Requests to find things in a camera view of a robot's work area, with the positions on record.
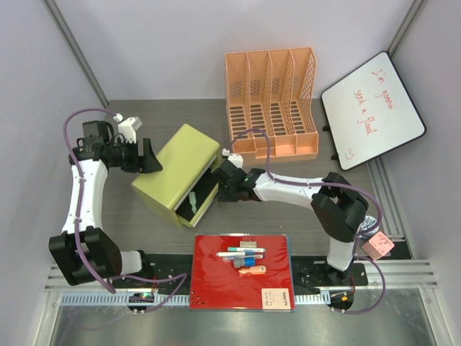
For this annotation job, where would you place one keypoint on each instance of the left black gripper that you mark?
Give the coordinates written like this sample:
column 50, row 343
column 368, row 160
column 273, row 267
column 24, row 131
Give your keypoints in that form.
column 146, row 163

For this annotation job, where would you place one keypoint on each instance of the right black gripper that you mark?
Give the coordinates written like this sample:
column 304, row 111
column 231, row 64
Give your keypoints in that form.
column 222, row 197

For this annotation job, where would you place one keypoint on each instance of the green highlighter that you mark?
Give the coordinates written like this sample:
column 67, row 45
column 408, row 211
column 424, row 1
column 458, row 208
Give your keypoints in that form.
column 193, row 201

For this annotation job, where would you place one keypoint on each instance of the green metal drawer cabinet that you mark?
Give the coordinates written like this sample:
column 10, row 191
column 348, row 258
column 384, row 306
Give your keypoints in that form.
column 187, row 159

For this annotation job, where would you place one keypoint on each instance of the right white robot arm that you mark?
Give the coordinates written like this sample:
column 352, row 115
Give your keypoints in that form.
column 339, row 209

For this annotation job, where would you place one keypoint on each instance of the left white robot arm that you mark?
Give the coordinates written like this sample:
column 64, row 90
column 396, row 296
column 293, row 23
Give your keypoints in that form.
column 83, row 250

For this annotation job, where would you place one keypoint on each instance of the small white eraser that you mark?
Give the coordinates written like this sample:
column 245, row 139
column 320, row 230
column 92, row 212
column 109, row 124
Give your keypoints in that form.
column 249, row 244

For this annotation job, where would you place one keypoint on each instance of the teal capped white pen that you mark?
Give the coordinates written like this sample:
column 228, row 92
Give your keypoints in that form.
column 247, row 249

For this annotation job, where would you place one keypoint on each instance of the white marker pen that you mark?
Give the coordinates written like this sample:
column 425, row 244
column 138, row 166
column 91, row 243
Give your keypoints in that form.
column 230, row 254

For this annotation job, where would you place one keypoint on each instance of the blue tipped white pen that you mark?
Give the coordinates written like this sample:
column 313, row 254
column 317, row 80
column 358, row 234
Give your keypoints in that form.
column 254, row 256

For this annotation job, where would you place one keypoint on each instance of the blue and grey marker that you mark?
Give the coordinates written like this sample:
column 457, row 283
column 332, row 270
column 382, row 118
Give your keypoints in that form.
column 244, row 262

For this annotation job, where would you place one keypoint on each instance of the orange highlighter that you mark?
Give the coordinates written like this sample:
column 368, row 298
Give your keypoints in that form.
column 255, row 270

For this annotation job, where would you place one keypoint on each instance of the orange plastic file organizer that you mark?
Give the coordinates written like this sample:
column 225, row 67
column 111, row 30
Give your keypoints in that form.
column 268, row 99

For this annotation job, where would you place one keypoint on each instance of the red A4 folder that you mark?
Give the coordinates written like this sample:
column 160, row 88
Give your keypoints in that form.
column 270, row 292

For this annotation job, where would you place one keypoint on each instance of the blue patterned tape roll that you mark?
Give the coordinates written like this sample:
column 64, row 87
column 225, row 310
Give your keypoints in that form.
column 369, row 226

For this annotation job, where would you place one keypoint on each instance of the pink cube block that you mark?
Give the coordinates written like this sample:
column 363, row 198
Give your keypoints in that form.
column 377, row 246

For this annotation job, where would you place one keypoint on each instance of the small whiteboard with writing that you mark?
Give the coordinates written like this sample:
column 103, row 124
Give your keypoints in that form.
column 370, row 112

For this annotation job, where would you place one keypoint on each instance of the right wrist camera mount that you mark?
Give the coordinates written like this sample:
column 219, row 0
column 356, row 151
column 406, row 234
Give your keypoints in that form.
column 235, row 159

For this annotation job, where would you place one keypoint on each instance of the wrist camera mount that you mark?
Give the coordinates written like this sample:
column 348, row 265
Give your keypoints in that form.
column 128, row 126
column 235, row 159

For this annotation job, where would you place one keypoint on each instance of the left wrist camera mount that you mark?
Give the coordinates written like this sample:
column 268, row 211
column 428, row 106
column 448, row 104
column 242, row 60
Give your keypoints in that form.
column 128, row 126

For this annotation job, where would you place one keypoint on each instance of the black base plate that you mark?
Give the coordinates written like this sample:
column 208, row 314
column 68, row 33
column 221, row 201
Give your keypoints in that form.
column 307, row 271

